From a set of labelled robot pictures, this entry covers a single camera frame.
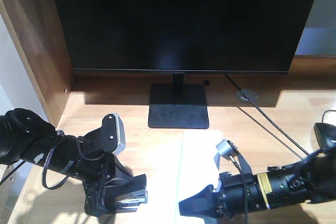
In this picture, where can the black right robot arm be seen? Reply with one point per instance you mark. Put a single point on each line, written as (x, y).
(311, 179)

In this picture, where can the white paper sheets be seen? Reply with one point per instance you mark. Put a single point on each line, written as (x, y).
(184, 169)

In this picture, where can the grey desk cable grommet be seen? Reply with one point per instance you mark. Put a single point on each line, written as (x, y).
(245, 94)

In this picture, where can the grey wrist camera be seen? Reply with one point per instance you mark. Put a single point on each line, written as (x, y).
(113, 134)
(226, 150)

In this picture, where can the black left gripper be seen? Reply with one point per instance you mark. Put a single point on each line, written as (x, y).
(89, 164)

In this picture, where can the black monitor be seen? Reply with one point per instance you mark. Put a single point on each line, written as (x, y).
(182, 37)

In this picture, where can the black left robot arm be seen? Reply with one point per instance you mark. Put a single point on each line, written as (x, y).
(26, 136)

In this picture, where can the black orange stapler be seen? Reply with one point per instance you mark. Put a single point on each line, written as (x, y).
(123, 192)

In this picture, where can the black computer mouse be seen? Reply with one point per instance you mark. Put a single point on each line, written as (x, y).
(325, 134)

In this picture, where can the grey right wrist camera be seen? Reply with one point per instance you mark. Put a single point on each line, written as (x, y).
(226, 150)

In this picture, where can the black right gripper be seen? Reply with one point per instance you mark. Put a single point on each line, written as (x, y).
(237, 195)

